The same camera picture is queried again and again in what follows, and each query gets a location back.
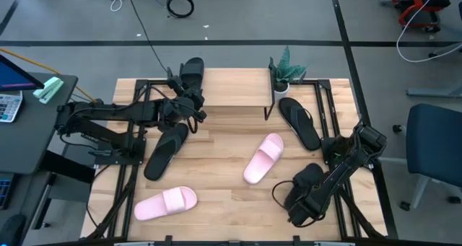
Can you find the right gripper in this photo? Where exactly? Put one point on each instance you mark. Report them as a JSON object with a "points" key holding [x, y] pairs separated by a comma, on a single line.
{"points": [[307, 210]]}

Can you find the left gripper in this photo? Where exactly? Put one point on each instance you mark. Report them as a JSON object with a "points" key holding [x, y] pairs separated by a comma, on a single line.
{"points": [[187, 110]]}

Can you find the pink slide sandal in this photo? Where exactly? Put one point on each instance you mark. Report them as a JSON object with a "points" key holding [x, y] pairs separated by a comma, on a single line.
{"points": [[159, 204], [261, 161]]}

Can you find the black flip-flop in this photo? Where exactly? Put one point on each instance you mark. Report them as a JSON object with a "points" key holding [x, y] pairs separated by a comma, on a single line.
{"points": [[162, 159], [303, 130]]}

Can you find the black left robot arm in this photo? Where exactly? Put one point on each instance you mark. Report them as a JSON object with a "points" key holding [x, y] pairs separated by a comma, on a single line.
{"points": [[108, 110]]}

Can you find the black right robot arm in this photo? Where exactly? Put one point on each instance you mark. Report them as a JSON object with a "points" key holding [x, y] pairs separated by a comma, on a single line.
{"points": [[335, 175]]}

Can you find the white plant pot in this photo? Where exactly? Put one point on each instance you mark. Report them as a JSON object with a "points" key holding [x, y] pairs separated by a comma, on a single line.
{"points": [[281, 89]]}

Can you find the green snake plant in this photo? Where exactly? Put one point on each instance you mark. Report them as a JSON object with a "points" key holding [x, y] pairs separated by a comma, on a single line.
{"points": [[285, 71]]}

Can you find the mint green stapler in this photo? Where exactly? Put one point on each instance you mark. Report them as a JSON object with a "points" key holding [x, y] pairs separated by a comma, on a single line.
{"points": [[48, 89]]}

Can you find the blue office chair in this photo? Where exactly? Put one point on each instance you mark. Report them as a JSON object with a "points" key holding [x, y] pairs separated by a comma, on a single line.
{"points": [[433, 141]]}

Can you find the black desk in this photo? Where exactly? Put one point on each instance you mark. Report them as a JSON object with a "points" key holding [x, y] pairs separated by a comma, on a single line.
{"points": [[32, 141]]}

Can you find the computer monitor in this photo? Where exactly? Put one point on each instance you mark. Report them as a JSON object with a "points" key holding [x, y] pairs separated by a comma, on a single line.
{"points": [[14, 76]]}

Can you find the grey calculator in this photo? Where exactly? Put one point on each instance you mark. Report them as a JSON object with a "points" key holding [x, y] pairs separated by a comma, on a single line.
{"points": [[9, 107]]}

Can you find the black keyboard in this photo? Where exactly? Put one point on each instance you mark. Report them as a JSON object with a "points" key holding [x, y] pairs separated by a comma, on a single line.
{"points": [[4, 192]]}

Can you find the black office chair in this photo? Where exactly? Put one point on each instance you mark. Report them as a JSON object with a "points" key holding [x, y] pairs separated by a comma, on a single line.
{"points": [[11, 231]]}

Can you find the black aluminium rig frame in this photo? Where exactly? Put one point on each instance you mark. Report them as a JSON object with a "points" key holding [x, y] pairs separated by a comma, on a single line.
{"points": [[141, 84]]}

